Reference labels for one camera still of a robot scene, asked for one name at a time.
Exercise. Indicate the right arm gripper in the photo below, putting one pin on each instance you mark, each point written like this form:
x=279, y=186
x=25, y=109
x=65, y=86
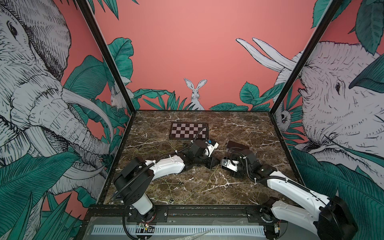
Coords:
x=236, y=158

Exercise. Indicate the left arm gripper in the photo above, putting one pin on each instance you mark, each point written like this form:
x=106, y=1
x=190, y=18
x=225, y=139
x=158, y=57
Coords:
x=211, y=163

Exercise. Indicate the blue smartphone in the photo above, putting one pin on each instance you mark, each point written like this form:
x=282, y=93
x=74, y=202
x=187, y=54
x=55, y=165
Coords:
x=236, y=147

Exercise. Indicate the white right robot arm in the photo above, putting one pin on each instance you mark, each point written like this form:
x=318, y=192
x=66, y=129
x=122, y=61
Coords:
x=328, y=218

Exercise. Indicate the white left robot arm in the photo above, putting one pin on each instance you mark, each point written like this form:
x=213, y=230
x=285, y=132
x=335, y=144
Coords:
x=132, y=182

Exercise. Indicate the dark chessboard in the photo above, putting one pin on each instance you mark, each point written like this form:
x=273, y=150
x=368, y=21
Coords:
x=188, y=131

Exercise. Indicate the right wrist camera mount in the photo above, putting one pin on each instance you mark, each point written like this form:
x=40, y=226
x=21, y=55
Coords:
x=229, y=165

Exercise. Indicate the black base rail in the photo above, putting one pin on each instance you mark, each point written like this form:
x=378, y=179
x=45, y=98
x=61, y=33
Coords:
x=162, y=213

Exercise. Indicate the white slotted cable duct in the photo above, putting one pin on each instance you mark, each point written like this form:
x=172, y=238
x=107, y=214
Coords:
x=184, y=230

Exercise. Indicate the black corner frame post right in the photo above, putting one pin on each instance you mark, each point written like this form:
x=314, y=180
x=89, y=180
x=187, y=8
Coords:
x=324, y=22

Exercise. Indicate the black corner frame post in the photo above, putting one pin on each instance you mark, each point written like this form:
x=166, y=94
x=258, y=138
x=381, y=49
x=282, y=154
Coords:
x=97, y=34
x=324, y=22

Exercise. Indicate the black corner frame post left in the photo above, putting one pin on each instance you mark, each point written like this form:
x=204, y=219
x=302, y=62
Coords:
x=97, y=34

